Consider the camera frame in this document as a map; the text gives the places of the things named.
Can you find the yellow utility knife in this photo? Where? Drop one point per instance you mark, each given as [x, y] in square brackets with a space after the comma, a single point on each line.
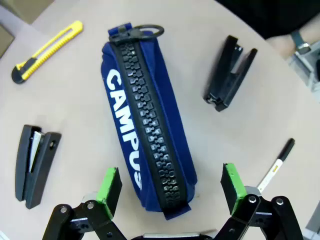
[50, 47]

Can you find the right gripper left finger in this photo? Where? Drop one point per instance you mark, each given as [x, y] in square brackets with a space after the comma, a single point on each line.
[110, 190]

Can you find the black and white pen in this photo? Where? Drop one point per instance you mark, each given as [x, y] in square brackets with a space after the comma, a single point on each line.
[285, 152]

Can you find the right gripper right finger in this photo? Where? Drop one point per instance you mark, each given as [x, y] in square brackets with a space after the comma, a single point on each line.
[233, 185]

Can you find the blue CAMPUS pencil case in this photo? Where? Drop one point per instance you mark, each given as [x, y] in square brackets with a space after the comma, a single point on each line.
[162, 95]

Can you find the person in black cardigan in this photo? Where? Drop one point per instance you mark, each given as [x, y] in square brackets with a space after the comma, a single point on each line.
[262, 15]

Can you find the person's left hand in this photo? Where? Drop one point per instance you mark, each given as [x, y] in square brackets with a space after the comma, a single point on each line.
[282, 45]

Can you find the person's left forearm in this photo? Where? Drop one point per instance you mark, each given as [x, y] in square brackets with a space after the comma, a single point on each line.
[313, 30]

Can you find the black stapler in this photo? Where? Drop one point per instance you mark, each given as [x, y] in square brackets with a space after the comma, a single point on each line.
[240, 80]
[42, 170]

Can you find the dark wrist watch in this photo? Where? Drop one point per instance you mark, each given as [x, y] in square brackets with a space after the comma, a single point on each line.
[301, 42]

